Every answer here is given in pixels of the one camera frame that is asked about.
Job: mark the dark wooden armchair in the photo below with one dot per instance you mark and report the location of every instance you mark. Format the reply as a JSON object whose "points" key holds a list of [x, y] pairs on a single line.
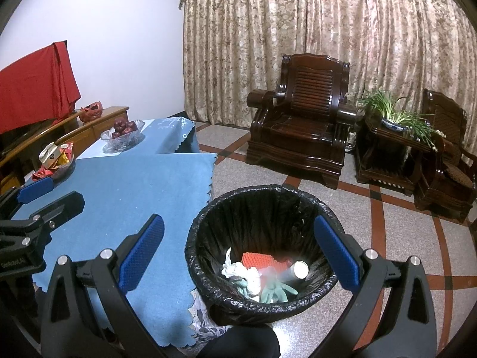
{"points": [[316, 82], [443, 119]]}

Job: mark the glass fruit bowl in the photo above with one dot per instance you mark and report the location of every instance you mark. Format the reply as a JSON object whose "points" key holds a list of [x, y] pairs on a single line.
{"points": [[126, 138]]}

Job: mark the white tissue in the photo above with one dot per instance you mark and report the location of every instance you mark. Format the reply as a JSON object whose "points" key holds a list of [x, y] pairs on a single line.
{"points": [[233, 270]]}

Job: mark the red cloth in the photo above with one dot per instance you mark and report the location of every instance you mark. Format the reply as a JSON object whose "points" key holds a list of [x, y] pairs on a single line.
{"points": [[33, 82]]}

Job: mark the red foil wrapper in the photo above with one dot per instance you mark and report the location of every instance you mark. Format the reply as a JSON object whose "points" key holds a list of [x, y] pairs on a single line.
{"points": [[41, 174]]}

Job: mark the glass snack dish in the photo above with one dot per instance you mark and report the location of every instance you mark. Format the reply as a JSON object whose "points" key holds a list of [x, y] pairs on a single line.
{"points": [[65, 169]]}

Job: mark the beige patterned curtain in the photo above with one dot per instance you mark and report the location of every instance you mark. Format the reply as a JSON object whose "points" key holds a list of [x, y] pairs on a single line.
{"points": [[298, 26]]}

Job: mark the green rubber glove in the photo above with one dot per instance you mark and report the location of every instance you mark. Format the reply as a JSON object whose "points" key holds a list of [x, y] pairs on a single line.
{"points": [[275, 292]]}

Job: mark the dark wooden side table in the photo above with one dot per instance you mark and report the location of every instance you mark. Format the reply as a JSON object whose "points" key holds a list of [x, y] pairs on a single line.
{"points": [[387, 164]]}

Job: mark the potted green plant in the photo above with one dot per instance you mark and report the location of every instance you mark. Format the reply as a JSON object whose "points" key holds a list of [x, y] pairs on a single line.
{"points": [[384, 104]]}

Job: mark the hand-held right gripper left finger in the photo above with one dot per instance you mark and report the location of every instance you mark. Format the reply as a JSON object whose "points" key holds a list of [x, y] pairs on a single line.
{"points": [[143, 250]]}

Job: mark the black lined trash bin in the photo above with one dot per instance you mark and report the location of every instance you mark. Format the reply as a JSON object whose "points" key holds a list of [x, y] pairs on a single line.
{"points": [[261, 212]]}

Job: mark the white yellow carton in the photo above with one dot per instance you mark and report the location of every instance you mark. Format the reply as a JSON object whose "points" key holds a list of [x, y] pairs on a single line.
{"points": [[50, 156]]}

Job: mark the person's dark trouser leg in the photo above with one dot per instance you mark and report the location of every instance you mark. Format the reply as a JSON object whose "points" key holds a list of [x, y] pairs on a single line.
{"points": [[242, 343]]}

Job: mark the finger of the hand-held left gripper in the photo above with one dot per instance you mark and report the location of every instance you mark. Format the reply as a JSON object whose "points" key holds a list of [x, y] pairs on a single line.
{"points": [[35, 190], [56, 209]]}

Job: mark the red snack packet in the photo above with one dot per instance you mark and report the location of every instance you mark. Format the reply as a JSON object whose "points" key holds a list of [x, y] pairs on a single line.
{"points": [[66, 152]]}

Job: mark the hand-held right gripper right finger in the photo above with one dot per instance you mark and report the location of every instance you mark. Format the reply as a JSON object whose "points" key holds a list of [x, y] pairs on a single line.
{"points": [[335, 250]]}

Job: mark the orange foam fruit net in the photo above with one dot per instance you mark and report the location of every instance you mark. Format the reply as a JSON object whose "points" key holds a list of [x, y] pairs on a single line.
{"points": [[257, 259]]}

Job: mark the white floral table cover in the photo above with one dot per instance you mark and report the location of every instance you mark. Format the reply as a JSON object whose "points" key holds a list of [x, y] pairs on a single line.
{"points": [[208, 328]]}

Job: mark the blue hand cream tube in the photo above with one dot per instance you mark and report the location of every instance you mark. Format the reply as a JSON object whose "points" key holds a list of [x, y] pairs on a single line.
{"points": [[298, 270]]}

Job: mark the red apple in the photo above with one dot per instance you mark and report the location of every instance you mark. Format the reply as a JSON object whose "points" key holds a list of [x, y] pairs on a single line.
{"points": [[130, 126], [116, 134], [119, 123]]}

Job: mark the light blue tablecloth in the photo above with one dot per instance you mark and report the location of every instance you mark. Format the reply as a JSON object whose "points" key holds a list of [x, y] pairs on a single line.
{"points": [[167, 134]]}

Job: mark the red plastic bag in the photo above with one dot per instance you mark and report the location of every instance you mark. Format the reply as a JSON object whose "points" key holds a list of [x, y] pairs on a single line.
{"points": [[91, 112]]}

